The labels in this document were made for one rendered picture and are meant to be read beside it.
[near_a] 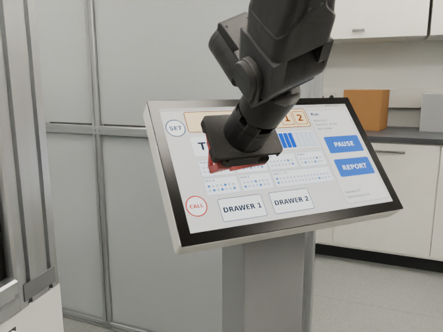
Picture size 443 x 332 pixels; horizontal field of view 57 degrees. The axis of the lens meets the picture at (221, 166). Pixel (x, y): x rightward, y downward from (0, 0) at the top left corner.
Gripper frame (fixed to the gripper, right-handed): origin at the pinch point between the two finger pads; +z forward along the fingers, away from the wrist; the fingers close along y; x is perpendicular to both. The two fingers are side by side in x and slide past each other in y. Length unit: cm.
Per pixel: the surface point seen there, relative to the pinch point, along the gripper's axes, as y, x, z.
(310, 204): -23.8, 3.9, 14.4
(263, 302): -18.1, 18.0, 36.2
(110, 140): -8, -74, 116
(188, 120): -3.7, -18.1, 15.0
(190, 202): 0.9, -0.3, 14.5
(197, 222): 0.6, 3.6, 14.4
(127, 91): -15, -87, 96
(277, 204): -16.5, 2.8, 14.4
